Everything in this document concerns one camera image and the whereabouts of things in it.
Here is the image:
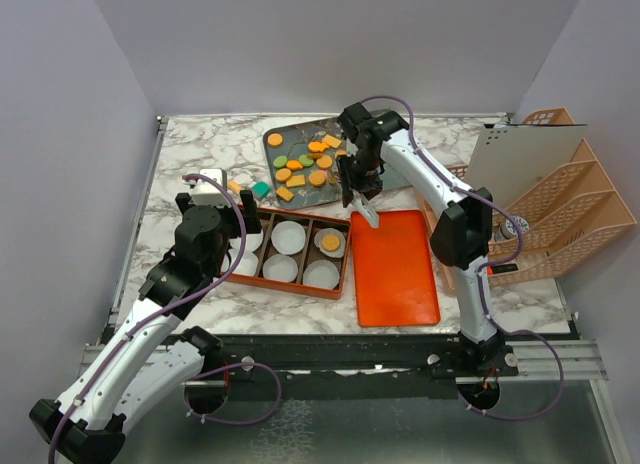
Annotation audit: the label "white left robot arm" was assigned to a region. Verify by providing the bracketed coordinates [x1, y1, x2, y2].
[29, 191, 261, 463]

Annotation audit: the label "blue patterned round jar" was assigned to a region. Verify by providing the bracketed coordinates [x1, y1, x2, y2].
[494, 216, 530, 242]

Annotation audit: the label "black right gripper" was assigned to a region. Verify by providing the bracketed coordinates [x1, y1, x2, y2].
[336, 150, 382, 206]

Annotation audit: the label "dark floral serving tray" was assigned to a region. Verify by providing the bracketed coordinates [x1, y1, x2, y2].
[261, 108, 416, 211]

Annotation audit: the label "rectangular yellow biscuit middle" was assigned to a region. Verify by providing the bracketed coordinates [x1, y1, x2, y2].
[286, 175, 306, 188]

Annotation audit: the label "white paper cupcake liner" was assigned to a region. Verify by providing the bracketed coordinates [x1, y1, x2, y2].
[221, 249, 258, 277]

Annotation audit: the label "orange fish cookie left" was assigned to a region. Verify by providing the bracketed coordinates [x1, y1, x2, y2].
[286, 160, 304, 171]

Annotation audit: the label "green macaron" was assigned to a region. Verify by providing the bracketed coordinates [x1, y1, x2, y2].
[272, 155, 288, 169]
[298, 155, 315, 168]

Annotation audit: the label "round biscuit cookie front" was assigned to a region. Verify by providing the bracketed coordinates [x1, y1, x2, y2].
[308, 170, 327, 187]

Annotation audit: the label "orange fish cookie upper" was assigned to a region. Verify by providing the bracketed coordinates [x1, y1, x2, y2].
[308, 141, 329, 154]

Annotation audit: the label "silver metal tongs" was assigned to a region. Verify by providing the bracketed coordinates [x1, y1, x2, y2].
[343, 187, 379, 228]

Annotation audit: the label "orange cookie tin box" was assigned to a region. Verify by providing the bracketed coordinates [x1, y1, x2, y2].
[229, 208, 351, 300]

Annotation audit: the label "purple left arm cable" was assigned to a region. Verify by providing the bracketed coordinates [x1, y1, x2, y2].
[47, 173, 283, 464]

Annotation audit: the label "orange fish cookie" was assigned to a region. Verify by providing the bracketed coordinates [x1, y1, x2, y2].
[308, 141, 329, 154]
[286, 160, 304, 171]

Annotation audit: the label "rectangular yellow biscuit front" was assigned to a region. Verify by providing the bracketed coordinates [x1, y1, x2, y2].
[276, 187, 295, 202]

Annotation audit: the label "teal grey eraser block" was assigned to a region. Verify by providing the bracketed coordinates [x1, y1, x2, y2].
[252, 181, 271, 199]

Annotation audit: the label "white perforated board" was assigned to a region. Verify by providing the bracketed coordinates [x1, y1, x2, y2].
[464, 124, 588, 208]

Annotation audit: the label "rectangular yellow biscuit upper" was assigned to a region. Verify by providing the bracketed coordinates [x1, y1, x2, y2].
[322, 135, 342, 149]

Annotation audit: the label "green macaron right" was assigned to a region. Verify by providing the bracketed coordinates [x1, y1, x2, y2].
[298, 155, 315, 168]

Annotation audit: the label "orange highlighter pen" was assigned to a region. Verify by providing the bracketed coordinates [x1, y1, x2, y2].
[488, 263, 519, 275]

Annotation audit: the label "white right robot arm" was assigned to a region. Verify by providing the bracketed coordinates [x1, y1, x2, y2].
[337, 102, 505, 375]

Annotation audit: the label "green macaron left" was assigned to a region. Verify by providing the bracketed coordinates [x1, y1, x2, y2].
[272, 155, 288, 169]

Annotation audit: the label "peach plastic desk organizer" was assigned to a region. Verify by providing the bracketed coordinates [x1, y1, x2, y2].
[414, 107, 638, 292]

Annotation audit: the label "rectangular yellow biscuit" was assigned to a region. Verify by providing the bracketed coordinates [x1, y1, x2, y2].
[276, 187, 295, 202]
[322, 135, 342, 149]
[286, 175, 306, 188]

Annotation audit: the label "orange tin lid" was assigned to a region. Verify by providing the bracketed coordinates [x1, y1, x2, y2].
[351, 210, 440, 327]

